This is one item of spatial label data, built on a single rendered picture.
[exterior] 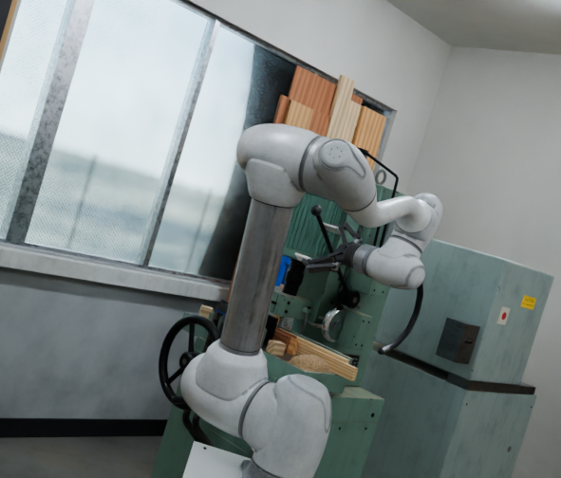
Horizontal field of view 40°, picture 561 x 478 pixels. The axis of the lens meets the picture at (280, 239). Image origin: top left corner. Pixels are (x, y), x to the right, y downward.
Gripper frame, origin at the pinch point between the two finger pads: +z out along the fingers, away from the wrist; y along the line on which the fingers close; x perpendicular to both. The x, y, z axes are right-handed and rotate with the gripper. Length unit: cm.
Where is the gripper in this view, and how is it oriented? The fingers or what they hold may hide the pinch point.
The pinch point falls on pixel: (312, 241)
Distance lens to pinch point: 242.8
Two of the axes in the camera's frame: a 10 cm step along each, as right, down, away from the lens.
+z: -6.8, -2.3, 7.0
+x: -4.0, -6.8, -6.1
